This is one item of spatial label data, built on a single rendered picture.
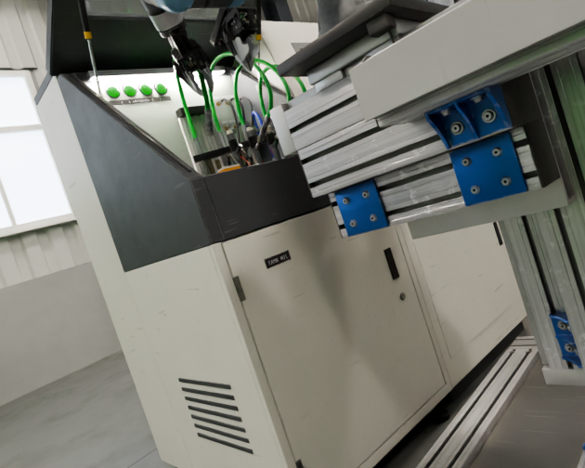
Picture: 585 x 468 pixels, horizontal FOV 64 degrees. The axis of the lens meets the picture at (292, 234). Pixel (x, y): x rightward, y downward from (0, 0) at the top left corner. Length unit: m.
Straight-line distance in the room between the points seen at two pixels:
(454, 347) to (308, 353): 0.66
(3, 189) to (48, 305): 1.21
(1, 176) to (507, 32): 5.13
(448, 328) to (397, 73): 1.25
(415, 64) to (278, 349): 0.80
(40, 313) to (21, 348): 0.35
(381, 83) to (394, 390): 1.06
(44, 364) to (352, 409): 4.15
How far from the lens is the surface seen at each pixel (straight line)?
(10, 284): 5.17
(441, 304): 1.70
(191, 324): 1.32
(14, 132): 5.57
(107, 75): 1.73
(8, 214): 5.28
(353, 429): 1.37
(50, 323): 5.21
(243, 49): 1.38
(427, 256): 1.67
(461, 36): 0.56
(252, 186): 1.19
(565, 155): 0.85
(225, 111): 1.92
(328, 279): 1.30
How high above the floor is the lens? 0.80
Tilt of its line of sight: 2 degrees down
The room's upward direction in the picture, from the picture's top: 18 degrees counter-clockwise
